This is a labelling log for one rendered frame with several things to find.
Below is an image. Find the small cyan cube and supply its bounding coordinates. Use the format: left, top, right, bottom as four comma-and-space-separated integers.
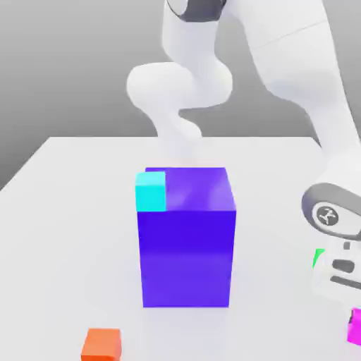
135, 171, 167, 212

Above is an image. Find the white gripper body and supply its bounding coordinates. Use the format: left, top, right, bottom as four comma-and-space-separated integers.
310, 264, 361, 307

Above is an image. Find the small green cube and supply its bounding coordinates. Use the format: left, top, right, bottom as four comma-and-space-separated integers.
312, 248, 326, 269

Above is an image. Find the small magenta cube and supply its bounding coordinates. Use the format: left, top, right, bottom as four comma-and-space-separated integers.
346, 307, 361, 347

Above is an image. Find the small orange cube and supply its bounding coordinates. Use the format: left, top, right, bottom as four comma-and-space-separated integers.
80, 328, 123, 361

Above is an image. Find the large purple box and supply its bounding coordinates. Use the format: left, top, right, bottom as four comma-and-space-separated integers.
137, 166, 237, 309

